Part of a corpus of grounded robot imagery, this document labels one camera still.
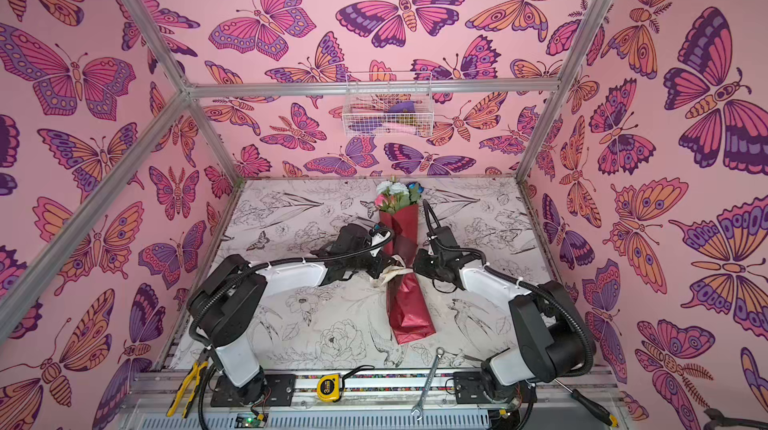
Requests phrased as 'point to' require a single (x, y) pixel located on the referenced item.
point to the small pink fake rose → (380, 199)
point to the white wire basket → (388, 104)
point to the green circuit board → (248, 420)
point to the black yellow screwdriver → (593, 407)
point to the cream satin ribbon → (394, 270)
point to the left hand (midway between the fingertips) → (397, 258)
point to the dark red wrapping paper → (408, 309)
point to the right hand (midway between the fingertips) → (414, 259)
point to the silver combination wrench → (419, 407)
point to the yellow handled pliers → (202, 363)
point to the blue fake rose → (415, 191)
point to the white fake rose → (391, 187)
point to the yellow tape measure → (328, 387)
